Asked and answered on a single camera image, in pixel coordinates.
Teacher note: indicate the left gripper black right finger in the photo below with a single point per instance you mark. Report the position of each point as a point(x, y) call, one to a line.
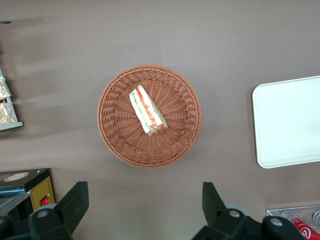
point(215, 207)

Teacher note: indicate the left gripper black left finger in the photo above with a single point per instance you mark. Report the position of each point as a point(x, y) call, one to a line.
point(72, 202)

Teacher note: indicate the triangle sandwich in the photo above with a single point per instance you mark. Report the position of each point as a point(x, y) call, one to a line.
point(147, 112)

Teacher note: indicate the round brown wicker basket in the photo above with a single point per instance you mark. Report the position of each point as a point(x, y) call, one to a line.
point(175, 140)

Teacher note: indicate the beige rectangular plastic tray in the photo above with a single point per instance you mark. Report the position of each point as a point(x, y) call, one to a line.
point(287, 122)

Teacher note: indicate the clear acrylic bottle rack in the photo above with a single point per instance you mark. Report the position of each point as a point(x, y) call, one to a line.
point(275, 212)

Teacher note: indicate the black food warmer appliance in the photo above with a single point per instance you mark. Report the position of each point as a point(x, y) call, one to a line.
point(15, 180)

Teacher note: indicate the red cola bottle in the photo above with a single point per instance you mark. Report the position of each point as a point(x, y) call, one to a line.
point(307, 231)

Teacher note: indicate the grey snack display rack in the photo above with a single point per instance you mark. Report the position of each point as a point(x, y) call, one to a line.
point(13, 117)

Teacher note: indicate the clear bag of crackers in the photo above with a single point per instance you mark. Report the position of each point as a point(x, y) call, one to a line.
point(5, 113)
point(3, 87)

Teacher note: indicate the small dark blue object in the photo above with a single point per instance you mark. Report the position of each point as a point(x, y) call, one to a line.
point(5, 22)

